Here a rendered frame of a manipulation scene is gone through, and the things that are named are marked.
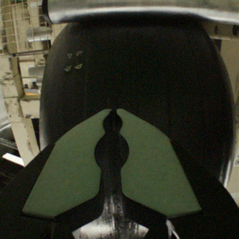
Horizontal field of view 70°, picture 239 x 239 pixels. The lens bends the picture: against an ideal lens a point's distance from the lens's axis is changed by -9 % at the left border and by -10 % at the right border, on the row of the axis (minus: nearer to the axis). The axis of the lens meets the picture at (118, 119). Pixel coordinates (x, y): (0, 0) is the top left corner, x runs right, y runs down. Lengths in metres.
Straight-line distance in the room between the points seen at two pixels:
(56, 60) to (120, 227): 0.25
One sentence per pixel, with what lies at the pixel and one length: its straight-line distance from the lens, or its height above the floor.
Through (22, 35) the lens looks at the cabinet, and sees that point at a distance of 4.70.
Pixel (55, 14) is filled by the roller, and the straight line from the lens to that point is 0.29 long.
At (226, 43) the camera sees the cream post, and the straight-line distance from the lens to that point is 0.52.
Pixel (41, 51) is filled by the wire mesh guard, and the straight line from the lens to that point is 0.82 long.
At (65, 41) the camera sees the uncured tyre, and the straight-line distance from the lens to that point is 0.28.
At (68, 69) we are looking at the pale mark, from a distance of 0.24.
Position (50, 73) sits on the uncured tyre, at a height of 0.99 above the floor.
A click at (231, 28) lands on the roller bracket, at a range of 0.46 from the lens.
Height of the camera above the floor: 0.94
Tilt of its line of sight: 25 degrees up
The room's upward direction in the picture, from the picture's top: 178 degrees clockwise
